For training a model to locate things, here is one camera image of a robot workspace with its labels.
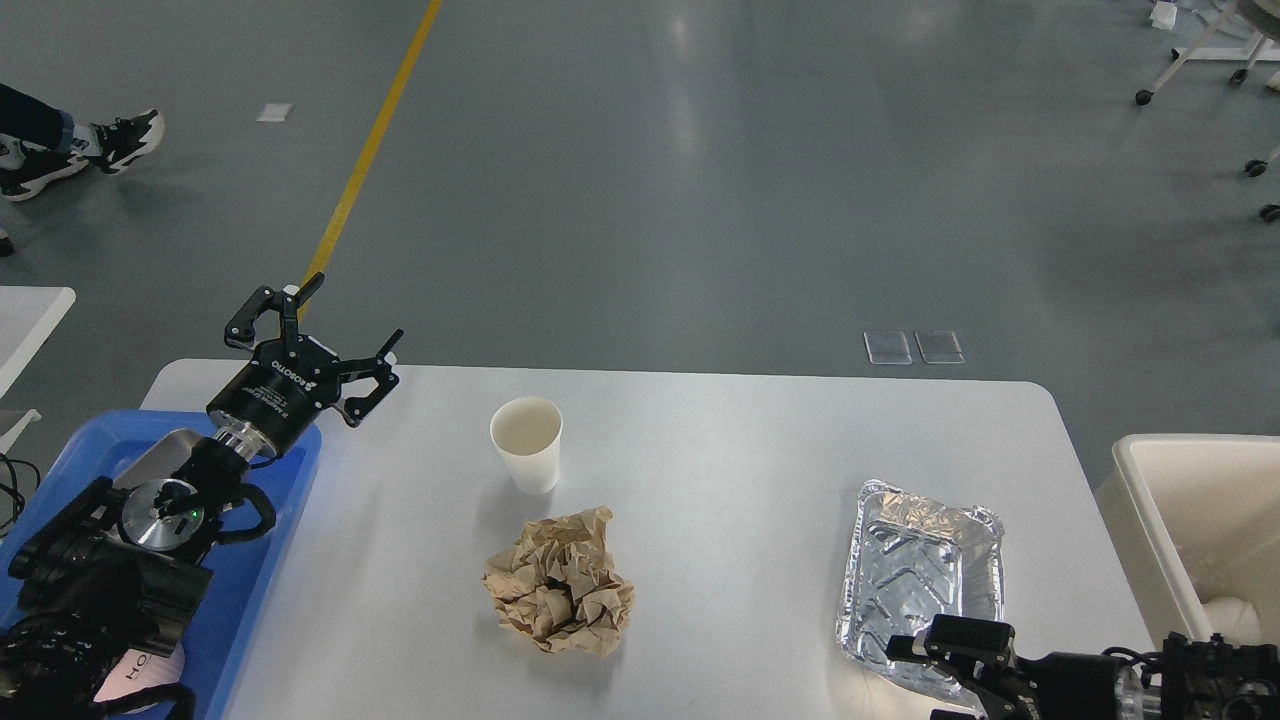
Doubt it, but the white paper scrap on floor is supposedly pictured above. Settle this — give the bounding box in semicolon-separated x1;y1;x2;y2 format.
255;102;294;124

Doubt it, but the aluminium foil tray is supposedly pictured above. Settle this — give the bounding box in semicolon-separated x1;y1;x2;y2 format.
836;479;1004;708

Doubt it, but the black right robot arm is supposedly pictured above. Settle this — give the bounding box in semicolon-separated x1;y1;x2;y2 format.
886;614;1279;719

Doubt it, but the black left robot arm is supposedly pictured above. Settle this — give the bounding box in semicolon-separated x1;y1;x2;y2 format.
3;272;403;719

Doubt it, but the clear floor plate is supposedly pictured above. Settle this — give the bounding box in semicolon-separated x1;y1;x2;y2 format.
914;331;966;365
863;331;913;366

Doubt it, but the white wheeled cart frame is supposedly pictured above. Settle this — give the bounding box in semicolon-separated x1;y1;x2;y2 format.
1134;1;1279;225

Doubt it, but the seated person in black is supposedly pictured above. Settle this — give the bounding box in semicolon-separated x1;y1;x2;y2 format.
1;85;166;202

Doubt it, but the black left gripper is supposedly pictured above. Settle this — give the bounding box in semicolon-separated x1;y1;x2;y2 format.
206;272;406;459

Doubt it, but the white paper cup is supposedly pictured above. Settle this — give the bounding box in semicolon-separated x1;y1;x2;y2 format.
490;396;563;495

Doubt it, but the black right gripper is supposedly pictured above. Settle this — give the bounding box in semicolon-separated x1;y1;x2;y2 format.
884;615;1140;720

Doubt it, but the white side table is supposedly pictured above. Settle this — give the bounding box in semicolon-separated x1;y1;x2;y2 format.
1;284;76;396

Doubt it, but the clear floor plate left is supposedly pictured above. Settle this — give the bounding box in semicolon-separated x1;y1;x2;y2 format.
863;331;913;366

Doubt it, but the crumpled brown paper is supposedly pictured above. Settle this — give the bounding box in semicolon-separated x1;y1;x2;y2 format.
483;506;636;657

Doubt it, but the stainless steel rectangular container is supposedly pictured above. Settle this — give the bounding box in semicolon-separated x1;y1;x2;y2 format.
113;428;205;489

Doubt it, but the beige plastic bin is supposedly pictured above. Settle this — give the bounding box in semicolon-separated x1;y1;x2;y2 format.
1094;434;1279;646

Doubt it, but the clear floor plate right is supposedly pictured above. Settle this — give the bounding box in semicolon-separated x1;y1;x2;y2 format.
914;331;966;365

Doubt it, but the pink ribbed mug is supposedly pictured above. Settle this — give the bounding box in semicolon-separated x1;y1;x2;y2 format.
93;644;186;703

